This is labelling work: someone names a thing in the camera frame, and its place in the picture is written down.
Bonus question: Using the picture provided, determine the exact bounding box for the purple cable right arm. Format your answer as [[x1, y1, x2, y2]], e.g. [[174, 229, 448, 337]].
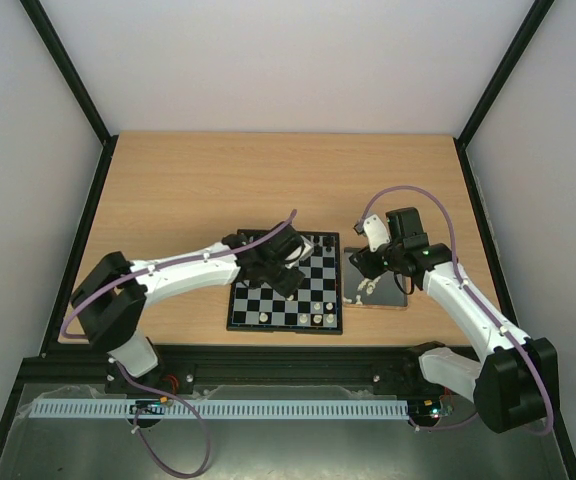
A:
[[357, 185, 555, 437]]

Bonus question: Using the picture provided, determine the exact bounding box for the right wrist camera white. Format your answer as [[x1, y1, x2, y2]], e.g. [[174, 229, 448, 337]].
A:
[[354, 214, 391, 253]]

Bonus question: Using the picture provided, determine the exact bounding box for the white slotted cable duct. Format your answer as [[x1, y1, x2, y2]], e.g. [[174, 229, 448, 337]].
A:
[[29, 399, 409, 420]]

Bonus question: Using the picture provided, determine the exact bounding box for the white king in tray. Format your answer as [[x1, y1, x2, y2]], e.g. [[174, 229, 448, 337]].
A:
[[357, 277, 380, 295]]

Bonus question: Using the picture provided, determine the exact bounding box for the black frame post left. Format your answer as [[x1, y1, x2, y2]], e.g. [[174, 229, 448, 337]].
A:
[[19, 0, 112, 146]]

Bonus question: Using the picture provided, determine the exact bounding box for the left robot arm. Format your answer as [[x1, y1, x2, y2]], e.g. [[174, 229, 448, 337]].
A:
[[70, 223, 314, 378]]

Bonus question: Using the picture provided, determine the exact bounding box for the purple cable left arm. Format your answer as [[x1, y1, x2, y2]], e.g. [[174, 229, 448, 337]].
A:
[[59, 208, 299, 344]]

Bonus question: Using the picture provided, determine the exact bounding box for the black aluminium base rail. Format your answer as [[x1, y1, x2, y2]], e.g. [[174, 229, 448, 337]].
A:
[[17, 345, 445, 397]]

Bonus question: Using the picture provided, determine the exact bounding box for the black white chessboard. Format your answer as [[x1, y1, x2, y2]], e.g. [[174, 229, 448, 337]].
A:
[[226, 231, 343, 334]]

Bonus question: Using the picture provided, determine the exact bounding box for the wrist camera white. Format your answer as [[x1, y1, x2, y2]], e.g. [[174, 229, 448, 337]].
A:
[[299, 238, 314, 261], [354, 214, 391, 253]]

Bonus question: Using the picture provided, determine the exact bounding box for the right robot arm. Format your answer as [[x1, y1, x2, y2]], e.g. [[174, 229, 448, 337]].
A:
[[350, 208, 559, 433]]

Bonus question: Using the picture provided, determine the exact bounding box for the metal tray wooden rim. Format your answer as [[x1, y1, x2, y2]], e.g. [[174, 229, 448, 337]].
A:
[[341, 247, 408, 309]]

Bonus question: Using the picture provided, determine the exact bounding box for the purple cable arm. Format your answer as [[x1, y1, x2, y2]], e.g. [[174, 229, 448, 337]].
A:
[[357, 185, 555, 437], [59, 208, 299, 344]]

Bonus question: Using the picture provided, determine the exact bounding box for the purple cable floor loop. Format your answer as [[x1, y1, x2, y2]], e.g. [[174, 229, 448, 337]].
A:
[[131, 384, 212, 479]]

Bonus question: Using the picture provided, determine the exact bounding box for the black frame post right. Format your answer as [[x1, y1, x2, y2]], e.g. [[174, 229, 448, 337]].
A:
[[456, 0, 555, 150]]

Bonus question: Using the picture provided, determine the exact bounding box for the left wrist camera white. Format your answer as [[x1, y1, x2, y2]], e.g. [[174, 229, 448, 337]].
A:
[[299, 238, 314, 261]]

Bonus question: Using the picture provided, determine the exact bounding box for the black frame post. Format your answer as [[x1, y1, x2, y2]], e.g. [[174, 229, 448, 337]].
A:
[[19, 0, 112, 146], [456, 0, 555, 150]]

